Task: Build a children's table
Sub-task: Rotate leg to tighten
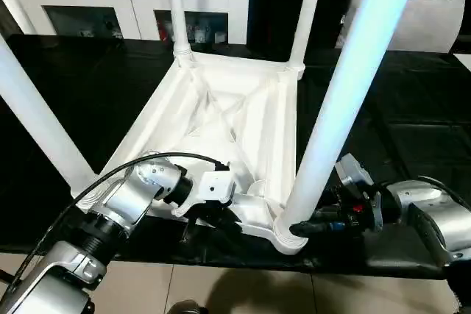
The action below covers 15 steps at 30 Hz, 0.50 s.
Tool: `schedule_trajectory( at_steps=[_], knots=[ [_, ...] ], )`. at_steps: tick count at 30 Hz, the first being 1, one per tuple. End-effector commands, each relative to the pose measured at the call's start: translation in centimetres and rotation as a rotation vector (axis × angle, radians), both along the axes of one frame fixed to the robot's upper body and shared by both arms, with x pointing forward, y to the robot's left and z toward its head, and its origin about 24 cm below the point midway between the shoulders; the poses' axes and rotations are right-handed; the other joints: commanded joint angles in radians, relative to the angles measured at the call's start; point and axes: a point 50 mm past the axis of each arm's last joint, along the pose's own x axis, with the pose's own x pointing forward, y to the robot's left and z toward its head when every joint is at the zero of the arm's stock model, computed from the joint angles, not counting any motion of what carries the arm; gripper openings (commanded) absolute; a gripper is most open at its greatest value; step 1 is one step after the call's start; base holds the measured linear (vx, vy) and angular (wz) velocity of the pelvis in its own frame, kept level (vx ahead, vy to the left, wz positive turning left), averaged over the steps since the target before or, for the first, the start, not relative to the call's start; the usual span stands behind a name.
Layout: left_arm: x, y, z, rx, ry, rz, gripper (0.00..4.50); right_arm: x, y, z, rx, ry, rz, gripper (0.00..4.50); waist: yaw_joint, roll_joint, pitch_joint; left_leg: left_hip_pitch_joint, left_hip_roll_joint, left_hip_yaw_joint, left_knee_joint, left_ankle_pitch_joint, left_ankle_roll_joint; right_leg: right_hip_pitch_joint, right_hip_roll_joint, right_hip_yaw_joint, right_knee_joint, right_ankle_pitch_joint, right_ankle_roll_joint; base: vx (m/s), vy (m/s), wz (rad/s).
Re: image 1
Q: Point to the white sideboard with glass doors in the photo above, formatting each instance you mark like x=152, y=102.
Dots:
x=110, y=5

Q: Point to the brown rounded robot part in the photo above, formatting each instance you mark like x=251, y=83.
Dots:
x=185, y=308

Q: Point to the light grey cushion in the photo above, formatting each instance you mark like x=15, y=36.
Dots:
x=430, y=23

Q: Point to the black cabinet with yellow label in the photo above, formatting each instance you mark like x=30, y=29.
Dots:
x=272, y=1

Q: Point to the white flat board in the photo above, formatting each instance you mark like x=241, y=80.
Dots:
x=463, y=60

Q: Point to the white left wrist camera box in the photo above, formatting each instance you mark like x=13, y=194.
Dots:
x=217, y=185

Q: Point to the white plastic table leg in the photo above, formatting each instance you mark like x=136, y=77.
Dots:
x=176, y=9
x=305, y=16
x=349, y=89
x=37, y=108

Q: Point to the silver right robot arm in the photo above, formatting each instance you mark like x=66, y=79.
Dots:
x=434, y=211

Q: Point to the white plastic table top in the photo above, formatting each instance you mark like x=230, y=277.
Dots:
x=239, y=108

